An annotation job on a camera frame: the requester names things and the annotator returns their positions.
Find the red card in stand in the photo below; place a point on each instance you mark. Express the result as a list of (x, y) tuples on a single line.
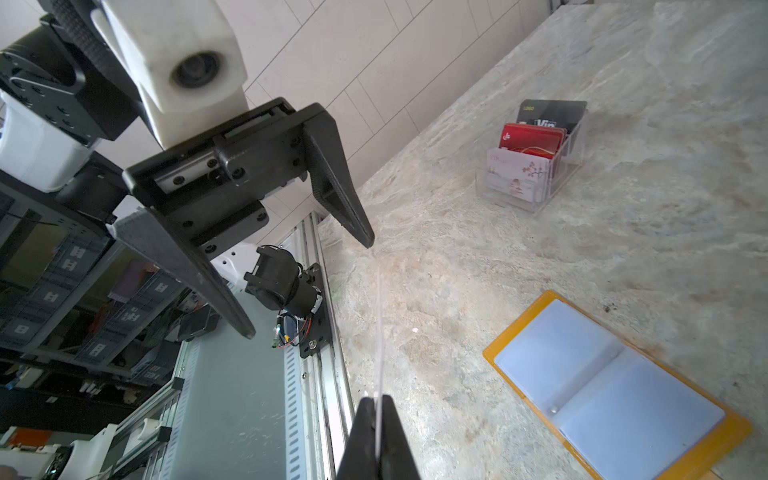
[(533, 140)]

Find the left green circuit board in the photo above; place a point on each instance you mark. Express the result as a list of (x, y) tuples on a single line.
[(291, 330)]

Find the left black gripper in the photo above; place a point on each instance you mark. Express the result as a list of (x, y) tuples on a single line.
[(205, 195)]

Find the white VIP card in stand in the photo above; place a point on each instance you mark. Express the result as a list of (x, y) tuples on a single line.
[(517, 175)]

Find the yellow leather card holder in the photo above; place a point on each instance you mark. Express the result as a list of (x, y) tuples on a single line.
[(617, 410)]

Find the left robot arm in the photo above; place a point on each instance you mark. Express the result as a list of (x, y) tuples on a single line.
[(130, 118)]

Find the black VIP card in stand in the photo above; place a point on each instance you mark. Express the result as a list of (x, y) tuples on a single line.
[(564, 114)]

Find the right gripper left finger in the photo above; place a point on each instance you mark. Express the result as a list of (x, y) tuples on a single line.
[(359, 460)]

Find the clear acrylic card stand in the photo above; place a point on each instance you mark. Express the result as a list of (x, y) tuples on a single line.
[(563, 166)]

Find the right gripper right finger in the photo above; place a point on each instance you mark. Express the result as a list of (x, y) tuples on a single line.
[(396, 461)]

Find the aluminium mounting rail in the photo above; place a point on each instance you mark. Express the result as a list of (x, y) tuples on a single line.
[(250, 409)]

